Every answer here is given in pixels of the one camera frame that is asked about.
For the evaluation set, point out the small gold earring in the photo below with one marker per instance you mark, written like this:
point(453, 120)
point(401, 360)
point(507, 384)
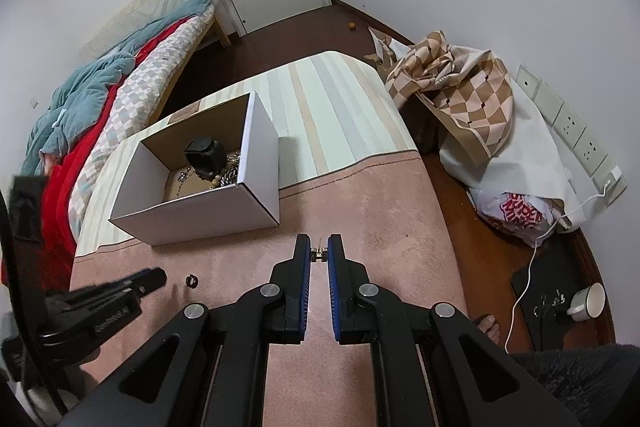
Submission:
point(318, 253)

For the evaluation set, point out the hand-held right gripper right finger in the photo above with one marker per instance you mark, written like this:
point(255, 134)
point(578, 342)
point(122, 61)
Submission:
point(334, 302)

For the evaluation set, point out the bunch of metal keys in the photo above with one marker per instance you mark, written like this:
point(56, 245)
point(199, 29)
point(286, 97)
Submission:
point(546, 302)

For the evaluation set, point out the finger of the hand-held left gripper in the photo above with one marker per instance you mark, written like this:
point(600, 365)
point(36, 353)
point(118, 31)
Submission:
point(115, 297)

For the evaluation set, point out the black floor mat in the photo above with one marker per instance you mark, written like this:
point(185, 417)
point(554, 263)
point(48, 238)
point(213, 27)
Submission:
point(550, 287)

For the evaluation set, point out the person's foot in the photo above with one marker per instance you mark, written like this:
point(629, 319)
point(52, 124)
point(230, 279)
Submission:
point(487, 324)

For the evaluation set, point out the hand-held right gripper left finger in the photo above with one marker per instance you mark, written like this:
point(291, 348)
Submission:
point(302, 302)

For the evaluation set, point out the white cup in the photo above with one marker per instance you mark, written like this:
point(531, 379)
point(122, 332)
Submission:
point(587, 302)

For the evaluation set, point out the black smartwatch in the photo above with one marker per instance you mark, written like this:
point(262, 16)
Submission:
point(205, 154)

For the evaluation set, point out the brown checkered cloth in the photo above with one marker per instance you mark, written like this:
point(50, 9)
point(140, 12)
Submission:
point(460, 92)

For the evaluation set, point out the bed with red blanket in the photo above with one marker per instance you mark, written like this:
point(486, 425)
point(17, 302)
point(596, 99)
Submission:
point(65, 177)

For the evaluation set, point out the white cloth bag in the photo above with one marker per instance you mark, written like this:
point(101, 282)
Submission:
point(515, 162)

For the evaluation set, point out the white cardboard box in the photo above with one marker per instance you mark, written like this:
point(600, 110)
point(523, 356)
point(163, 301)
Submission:
point(255, 147)

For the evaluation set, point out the pink and striped tablecloth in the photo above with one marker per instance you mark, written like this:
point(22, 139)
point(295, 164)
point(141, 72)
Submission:
point(380, 217)

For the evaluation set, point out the red and white plastic bag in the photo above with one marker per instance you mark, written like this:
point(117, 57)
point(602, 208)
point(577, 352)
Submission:
point(515, 217)

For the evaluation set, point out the row of wall sockets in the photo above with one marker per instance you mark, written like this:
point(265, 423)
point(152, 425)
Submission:
point(575, 122)

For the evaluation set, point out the checkered bed sheet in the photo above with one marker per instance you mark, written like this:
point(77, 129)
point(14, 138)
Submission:
point(145, 87)

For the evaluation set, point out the wooden bed frame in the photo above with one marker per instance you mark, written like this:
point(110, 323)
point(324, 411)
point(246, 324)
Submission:
point(220, 29)

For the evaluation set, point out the blue quilt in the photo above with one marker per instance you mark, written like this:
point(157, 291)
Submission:
point(85, 92)

